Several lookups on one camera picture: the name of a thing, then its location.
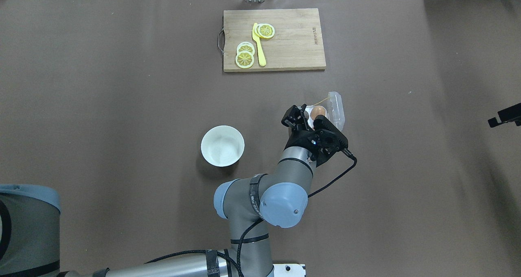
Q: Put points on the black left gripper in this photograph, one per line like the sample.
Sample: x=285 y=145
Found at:
x=300 y=139

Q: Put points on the white egg box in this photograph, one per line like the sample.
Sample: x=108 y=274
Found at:
x=335 y=111

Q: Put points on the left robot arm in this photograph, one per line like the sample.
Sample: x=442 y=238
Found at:
x=30 y=215

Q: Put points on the brown egg in box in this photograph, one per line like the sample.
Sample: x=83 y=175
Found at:
x=318 y=111

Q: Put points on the bamboo cutting board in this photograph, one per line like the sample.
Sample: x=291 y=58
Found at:
x=297 y=45

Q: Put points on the lemon slice, top of stack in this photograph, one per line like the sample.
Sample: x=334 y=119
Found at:
x=245 y=59

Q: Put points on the lemon slice, of stack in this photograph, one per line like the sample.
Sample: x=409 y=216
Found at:
x=245 y=59
x=245 y=46

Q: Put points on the white ceramic bowl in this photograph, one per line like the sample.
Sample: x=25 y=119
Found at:
x=222 y=146

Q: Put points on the lemon slice, middle of stack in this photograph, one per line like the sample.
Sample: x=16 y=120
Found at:
x=245 y=46

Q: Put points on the lemon slice near knife blade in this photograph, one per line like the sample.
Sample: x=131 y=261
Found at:
x=265 y=30

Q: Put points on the lemon slice under blade slice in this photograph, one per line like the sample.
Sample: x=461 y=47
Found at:
x=255 y=30

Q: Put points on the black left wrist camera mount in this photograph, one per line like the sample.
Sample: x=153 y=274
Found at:
x=329 y=140

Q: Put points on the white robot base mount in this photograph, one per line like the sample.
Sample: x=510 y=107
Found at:
x=289 y=270

